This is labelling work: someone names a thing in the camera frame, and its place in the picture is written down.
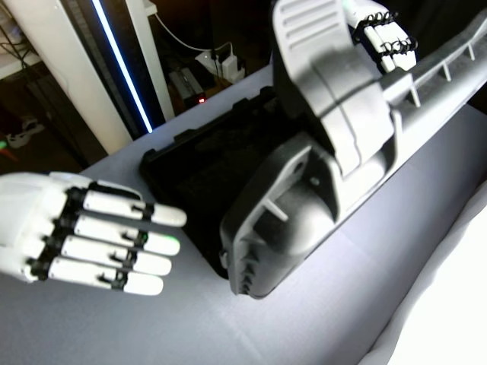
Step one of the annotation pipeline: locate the white power cable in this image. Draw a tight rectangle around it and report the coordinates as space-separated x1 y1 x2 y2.
153 12 234 53

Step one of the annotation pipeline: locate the white device on floor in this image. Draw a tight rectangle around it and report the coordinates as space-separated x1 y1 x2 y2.
6 118 46 150

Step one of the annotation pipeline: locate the white upright column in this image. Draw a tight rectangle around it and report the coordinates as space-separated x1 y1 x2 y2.
2 0 177 155

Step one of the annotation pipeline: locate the blue-white light strip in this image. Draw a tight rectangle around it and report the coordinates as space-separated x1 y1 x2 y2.
90 0 154 134

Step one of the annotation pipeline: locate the black power adapter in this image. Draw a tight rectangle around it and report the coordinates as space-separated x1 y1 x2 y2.
168 67 209 112

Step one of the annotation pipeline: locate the white side desk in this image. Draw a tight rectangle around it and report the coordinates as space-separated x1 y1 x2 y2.
0 0 42 80

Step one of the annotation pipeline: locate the black plastic carry case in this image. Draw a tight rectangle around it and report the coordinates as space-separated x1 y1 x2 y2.
138 0 487 301

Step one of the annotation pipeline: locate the grey table cloth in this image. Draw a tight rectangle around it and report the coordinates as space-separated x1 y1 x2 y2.
0 62 487 365

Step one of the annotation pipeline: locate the white plug adapter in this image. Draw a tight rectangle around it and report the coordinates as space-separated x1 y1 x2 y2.
219 41 240 78

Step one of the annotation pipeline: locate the white power strip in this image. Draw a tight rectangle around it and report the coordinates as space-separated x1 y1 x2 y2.
194 49 247 81

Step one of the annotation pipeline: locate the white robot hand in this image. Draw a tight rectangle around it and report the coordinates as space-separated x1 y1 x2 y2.
341 0 419 75
0 171 188 297

